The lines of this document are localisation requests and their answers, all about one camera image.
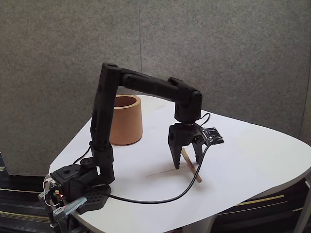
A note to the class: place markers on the brown cylindrical pen holder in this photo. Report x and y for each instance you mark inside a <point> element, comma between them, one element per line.
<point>128,121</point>

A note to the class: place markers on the tan wooden pen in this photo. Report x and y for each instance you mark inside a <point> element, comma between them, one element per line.
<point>193,168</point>

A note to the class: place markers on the bare camera circuit board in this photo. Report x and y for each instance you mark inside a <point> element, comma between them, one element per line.
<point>212,134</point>

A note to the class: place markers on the white table leg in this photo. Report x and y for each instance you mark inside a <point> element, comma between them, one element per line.
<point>201,225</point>
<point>302,213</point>

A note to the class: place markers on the grey metal table clamp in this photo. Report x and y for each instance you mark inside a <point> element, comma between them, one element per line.
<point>73,205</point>

